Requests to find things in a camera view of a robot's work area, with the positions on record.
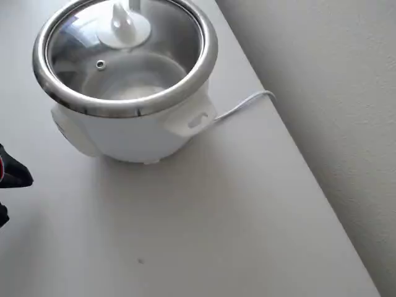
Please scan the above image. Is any white rice cooker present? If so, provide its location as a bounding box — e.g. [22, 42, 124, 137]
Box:
[32, 0, 219, 165]

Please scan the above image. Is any steel inner pot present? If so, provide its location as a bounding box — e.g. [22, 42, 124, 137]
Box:
[51, 9, 202, 101]

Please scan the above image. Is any white power cable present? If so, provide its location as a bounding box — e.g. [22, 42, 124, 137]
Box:
[213, 90, 277, 122]

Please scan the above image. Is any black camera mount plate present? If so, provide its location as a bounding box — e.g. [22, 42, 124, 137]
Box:
[0, 202, 10, 230]

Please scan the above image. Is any glass lid with white knob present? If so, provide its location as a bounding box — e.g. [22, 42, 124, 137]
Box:
[46, 0, 205, 103]

